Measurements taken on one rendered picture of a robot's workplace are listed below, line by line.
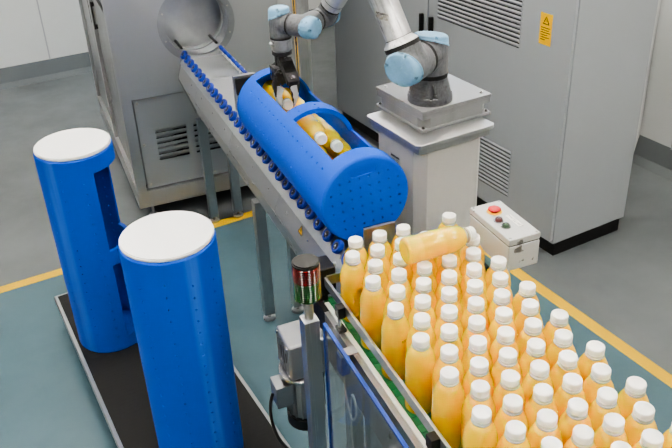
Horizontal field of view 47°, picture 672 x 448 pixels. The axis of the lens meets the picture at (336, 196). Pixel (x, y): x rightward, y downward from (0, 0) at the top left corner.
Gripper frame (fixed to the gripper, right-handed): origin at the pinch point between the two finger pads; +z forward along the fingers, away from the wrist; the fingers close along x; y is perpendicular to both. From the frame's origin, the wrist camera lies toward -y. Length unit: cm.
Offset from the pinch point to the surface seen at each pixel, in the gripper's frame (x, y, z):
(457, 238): -8, -105, 1
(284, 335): 35, -87, 30
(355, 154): 1, -63, -7
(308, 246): 13, -49, 29
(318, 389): 35, -114, 26
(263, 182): 12.4, -1.3, 28.1
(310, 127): 1.8, -27.8, -2.3
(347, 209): 6, -66, 8
